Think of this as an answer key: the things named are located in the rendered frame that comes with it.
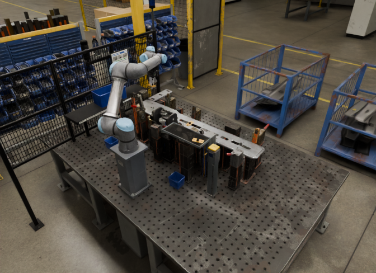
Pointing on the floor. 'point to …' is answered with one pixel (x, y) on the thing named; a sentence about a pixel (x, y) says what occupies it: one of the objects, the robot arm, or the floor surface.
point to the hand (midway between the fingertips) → (151, 83)
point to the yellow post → (138, 22)
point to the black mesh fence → (54, 109)
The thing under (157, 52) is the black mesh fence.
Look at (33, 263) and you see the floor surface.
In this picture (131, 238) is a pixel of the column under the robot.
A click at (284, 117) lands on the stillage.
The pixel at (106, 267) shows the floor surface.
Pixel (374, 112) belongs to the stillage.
